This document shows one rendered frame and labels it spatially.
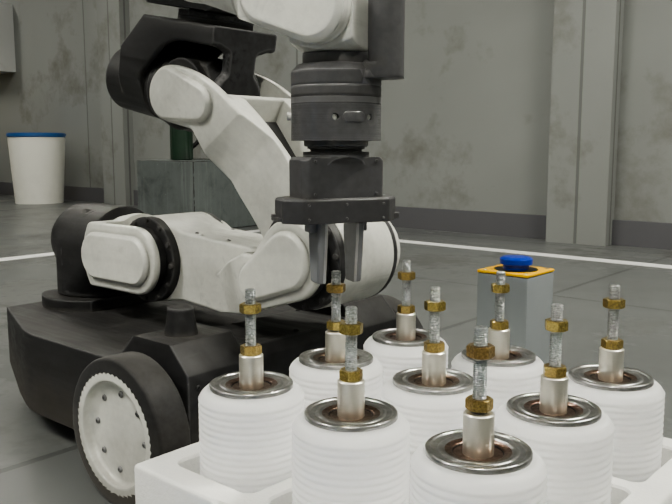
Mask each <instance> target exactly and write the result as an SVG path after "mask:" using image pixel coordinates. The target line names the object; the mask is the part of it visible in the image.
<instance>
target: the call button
mask: <svg viewBox="0 0 672 504"><path fill-rule="evenodd" d="M500 264H503V269H506V270H516V271H522V270H529V265H532V264H533V258H531V257H529V256H524V255H504V256H502V257H500Z"/></svg>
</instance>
